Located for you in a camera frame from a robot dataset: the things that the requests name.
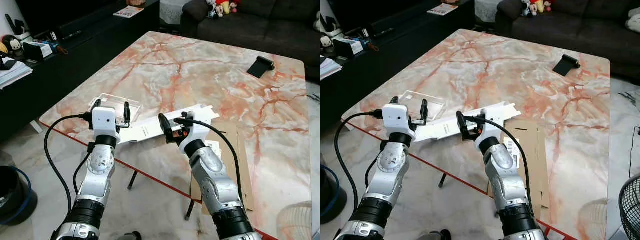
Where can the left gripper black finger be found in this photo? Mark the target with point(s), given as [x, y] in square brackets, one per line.
[393, 101]
[425, 110]
[127, 112]
[97, 104]

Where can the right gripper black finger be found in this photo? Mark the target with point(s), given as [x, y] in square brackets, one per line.
[180, 117]
[164, 122]
[462, 120]
[473, 118]

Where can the white cardboard packaging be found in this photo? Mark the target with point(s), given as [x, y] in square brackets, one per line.
[147, 131]
[445, 129]

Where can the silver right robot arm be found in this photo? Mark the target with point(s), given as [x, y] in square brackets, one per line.
[217, 182]
[507, 175]

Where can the clear plastic tray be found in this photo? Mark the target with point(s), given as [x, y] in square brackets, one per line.
[112, 101]
[434, 102]

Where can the black low cabinet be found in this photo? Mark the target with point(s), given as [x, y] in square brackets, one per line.
[415, 55]
[85, 65]

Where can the black remote control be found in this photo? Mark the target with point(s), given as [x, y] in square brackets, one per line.
[71, 35]
[384, 32]

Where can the black box with white label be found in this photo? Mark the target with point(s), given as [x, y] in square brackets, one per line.
[37, 50]
[348, 47]

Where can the stack of white papers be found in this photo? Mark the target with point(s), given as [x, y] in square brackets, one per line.
[12, 74]
[329, 67]

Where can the brown cardboard envelope with label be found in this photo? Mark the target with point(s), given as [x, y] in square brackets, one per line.
[245, 170]
[540, 165]

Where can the mouse plush toy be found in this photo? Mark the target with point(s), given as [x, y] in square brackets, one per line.
[326, 44]
[12, 46]

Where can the black phone stand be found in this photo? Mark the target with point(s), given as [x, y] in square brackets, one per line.
[260, 66]
[566, 64]

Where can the red and white booklet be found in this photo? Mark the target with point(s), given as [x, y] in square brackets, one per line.
[128, 11]
[442, 9]

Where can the white desk holder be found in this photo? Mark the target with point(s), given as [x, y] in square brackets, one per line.
[17, 27]
[326, 20]

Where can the white lace cloth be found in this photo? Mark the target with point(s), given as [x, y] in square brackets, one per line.
[171, 11]
[485, 10]

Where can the dark robot foot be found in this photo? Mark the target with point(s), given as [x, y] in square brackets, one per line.
[131, 236]
[435, 235]

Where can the black bucket with blue rim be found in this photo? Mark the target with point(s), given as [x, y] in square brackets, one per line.
[327, 192]
[12, 192]

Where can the black and white plush toy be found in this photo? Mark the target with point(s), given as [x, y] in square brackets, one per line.
[528, 7]
[214, 9]

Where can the red and yellow plush toy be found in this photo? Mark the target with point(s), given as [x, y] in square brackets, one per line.
[230, 6]
[544, 5]

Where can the dark grey sofa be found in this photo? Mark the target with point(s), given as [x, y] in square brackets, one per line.
[585, 30]
[270, 30]

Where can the white cushion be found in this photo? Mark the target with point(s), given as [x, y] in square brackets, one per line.
[634, 21]

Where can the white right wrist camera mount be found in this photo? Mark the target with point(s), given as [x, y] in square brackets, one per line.
[487, 132]
[192, 134]

